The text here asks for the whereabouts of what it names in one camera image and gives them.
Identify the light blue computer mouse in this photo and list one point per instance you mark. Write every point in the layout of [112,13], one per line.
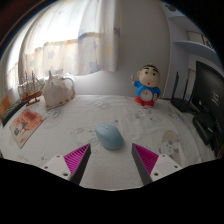
[110,136]

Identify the wooden model sailing ship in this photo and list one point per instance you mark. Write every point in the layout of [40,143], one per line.
[31,91]

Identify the sheer star-print curtain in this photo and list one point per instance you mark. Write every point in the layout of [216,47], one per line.
[66,40]

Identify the cartoon boy clock figurine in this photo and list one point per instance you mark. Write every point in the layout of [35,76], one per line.
[147,86]

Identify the red orange printed mouse pad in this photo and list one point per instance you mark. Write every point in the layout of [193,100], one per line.
[26,126]

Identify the large white conch shell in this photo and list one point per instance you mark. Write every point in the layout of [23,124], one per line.
[56,93]

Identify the orange wooden chair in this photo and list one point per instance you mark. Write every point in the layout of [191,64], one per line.
[4,105]

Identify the black computer monitor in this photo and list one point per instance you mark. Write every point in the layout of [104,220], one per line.
[210,86]

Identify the white printed tablecloth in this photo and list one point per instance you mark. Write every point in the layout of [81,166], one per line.
[110,111]

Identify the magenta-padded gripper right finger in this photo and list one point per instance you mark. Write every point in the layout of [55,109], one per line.
[146,158]

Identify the white wall shelf unit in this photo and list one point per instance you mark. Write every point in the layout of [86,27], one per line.
[196,46]

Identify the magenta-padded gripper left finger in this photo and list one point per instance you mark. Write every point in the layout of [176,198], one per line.
[76,157]

